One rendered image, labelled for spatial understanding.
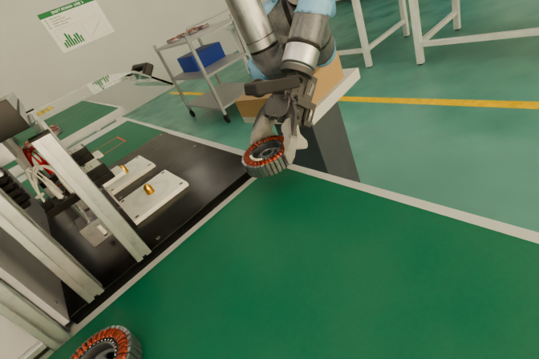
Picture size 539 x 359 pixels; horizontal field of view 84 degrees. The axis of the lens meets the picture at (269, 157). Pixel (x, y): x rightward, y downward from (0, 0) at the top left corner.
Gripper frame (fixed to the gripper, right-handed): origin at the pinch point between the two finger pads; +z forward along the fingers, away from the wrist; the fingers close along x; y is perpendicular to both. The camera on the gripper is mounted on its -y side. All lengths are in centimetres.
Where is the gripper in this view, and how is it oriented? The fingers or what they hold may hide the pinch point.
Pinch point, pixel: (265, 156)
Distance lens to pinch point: 63.7
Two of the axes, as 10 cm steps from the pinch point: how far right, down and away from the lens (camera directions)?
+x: -6.3, -1.8, 7.5
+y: 7.3, 1.9, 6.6
